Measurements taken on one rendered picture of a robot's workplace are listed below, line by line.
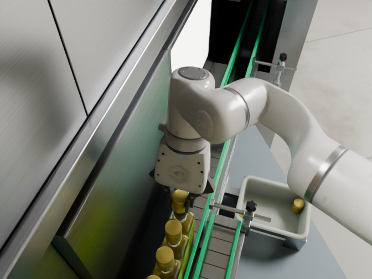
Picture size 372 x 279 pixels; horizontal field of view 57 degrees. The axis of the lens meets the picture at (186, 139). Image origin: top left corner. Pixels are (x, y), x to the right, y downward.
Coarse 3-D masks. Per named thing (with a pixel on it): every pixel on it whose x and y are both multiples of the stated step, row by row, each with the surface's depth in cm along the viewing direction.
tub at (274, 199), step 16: (240, 192) 110; (256, 192) 118; (272, 192) 115; (288, 192) 113; (240, 208) 110; (256, 208) 114; (272, 208) 114; (288, 208) 114; (304, 208) 110; (256, 224) 103; (272, 224) 111; (288, 224) 111; (304, 224) 104
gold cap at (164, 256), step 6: (162, 246) 67; (156, 252) 66; (162, 252) 66; (168, 252) 66; (156, 258) 65; (162, 258) 65; (168, 258) 65; (162, 264) 65; (168, 264) 65; (162, 270) 68; (168, 270) 68
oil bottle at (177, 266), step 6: (174, 258) 73; (156, 264) 72; (174, 264) 71; (180, 264) 73; (156, 270) 71; (174, 270) 71; (180, 270) 74; (162, 276) 70; (168, 276) 70; (174, 276) 70; (180, 276) 76
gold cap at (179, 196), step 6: (174, 192) 71; (180, 192) 71; (186, 192) 71; (174, 198) 70; (180, 198) 70; (186, 198) 70; (174, 204) 71; (180, 204) 70; (174, 210) 73; (180, 210) 72
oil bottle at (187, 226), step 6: (192, 216) 79; (180, 222) 77; (186, 222) 77; (192, 222) 79; (186, 228) 77; (192, 228) 82; (186, 234) 78; (192, 234) 85; (192, 240) 89; (192, 246) 93
